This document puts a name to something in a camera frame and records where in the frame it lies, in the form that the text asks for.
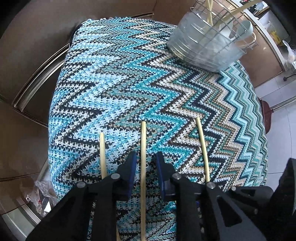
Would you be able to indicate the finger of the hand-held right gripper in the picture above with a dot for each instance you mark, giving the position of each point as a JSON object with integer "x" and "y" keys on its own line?
{"x": 252, "y": 197}

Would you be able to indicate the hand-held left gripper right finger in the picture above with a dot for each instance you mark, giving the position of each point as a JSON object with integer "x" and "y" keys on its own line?
{"x": 160, "y": 170}

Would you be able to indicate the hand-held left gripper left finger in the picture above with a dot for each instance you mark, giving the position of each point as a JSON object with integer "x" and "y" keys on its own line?
{"x": 131, "y": 171}

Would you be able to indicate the bamboo chopstick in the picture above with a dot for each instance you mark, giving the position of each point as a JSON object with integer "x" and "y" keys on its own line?
{"x": 103, "y": 155}
{"x": 143, "y": 173}
{"x": 203, "y": 150}
{"x": 240, "y": 8}

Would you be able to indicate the red wooden stool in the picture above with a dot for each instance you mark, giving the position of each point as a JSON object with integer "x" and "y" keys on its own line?
{"x": 267, "y": 118}

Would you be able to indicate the zigzag knitted table cloth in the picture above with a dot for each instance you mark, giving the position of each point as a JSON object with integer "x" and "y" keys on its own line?
{"x": 138, "y": 92}

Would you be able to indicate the clear plastic bag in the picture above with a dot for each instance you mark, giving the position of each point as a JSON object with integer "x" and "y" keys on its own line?
{"x": 42, "y": 197}

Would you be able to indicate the crumpled clear plastic bags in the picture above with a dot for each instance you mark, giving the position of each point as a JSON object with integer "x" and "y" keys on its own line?
{"x": 291, "y": 58}

